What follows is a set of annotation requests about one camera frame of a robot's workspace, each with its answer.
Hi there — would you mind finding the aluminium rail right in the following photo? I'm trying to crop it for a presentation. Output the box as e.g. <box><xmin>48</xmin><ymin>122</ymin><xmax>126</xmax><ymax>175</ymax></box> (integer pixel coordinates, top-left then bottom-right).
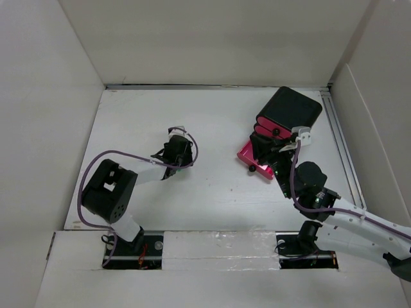
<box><xmin>320</xmin><ymin>89</ymin><xmax>367</xmax><ymax>209</ymax></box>

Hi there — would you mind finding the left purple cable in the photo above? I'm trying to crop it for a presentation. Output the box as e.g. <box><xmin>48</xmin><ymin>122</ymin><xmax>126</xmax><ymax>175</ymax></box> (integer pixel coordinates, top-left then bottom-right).
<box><xmin>78</xmin><ymin>127</ymin><xmax>200</xmax><ymax>266</ymax></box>

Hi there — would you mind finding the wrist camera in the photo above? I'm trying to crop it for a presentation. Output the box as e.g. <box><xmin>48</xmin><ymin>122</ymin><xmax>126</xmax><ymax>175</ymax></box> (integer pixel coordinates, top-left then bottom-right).
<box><xmin>292</xmin><ymin>126</ymin><xmax>311</xmax><ymax>146</ymax></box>
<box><xmin>168</xmin><ymin>126</ymin><xmax>187</xmax><ymax>138</ymax></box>

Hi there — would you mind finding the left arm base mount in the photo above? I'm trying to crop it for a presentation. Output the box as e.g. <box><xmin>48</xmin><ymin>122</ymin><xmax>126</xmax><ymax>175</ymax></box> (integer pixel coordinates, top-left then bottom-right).
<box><xmin>101</xmin><ymin>231</ymin><xmax>164</xmax><ymax>270</ymax></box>

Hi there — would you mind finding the black drawer cabinet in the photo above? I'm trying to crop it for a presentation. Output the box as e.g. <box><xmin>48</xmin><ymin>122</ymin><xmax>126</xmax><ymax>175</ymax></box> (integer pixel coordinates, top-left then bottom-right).
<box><xmin>256</xmin><ymin>87</ymin><xmax>322</xmax><ymax>132</ymax></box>

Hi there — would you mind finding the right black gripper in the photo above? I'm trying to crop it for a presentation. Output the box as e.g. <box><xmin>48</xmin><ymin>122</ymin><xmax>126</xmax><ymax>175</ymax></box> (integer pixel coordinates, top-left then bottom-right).
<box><xmin>249</xmin><ymin>132</ymin><xmax>296</xmax><ymax>198</ymax></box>

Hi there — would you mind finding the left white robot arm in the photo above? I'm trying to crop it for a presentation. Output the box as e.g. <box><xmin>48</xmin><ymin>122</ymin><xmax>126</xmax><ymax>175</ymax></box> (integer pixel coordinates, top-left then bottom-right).
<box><xmin>77</xmin><ymin>128</ymin><xmax>198</xmax><ymax>255</ymax></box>

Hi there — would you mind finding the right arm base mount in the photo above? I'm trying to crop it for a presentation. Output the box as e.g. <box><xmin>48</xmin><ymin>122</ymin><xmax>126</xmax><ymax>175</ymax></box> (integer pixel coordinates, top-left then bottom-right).
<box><xmin>274</xmin><ymin>221</ymin><xmax>338</xmax><ymax>270</ymax></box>

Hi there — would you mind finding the purple cable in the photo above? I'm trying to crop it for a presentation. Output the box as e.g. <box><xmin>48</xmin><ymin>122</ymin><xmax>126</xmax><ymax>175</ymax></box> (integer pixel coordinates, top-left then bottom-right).
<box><xmin>290</xmin><ymin>141</ymin><xmax>411</xmax><ymax>241</ymax></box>
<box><xmin>78</xmin><ymin>127</ymin><xmax>200</xmax><ymax>266</ymax></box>

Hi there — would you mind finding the pink middle drawer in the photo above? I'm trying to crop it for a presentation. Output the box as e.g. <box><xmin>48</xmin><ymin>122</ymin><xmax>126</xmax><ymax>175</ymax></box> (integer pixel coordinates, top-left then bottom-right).
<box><xmin>254</xmin><ymin>117</ymin><xmax>292</xmax><ymax>139</ymax></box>

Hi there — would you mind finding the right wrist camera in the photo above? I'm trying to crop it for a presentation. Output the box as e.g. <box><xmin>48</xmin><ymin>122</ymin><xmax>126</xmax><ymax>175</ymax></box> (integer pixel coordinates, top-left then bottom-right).
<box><xmin>292</xmin><ymin>126</ymin><xmax>311</xmax><ymax>146</ymax></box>

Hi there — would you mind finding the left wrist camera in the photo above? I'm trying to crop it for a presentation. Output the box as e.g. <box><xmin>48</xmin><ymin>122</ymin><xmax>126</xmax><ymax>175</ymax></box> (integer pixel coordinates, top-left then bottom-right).
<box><xmin>168</xmin><ymin>126</ymin><xmax>187</xmax><ymax>138</ymax></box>

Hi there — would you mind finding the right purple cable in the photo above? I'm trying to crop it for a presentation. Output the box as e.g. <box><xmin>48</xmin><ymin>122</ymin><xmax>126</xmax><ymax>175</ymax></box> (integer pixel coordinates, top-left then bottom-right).
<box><xmin>290</xmin><ymin>141</ymin><xmax>411</xmax><ymax>241</ymax></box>

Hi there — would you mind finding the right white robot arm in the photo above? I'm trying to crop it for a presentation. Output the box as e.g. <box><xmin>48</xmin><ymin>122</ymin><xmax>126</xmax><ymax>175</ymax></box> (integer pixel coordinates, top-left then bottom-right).
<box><xmin>250</xmin><ymin>126</ymin><xmax>410</xmax><ymax>281</ymax></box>

